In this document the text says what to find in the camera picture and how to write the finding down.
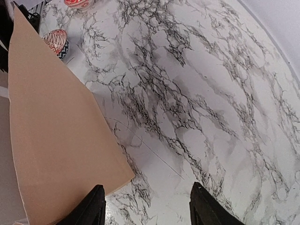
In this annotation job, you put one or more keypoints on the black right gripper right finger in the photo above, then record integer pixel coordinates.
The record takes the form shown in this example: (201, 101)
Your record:
(205, 210)

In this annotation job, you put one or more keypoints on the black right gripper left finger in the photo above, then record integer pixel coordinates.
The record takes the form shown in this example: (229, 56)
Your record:
(90, 211)

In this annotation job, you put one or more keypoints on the brown paper bag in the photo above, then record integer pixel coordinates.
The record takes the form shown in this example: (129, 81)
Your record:
(60, 145)

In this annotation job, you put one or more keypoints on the red geometric pattern bowl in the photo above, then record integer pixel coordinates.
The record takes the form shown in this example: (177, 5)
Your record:
(57, 40)

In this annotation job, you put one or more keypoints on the red floral pattern bowl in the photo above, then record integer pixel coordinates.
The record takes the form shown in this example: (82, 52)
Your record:
(79, 4)

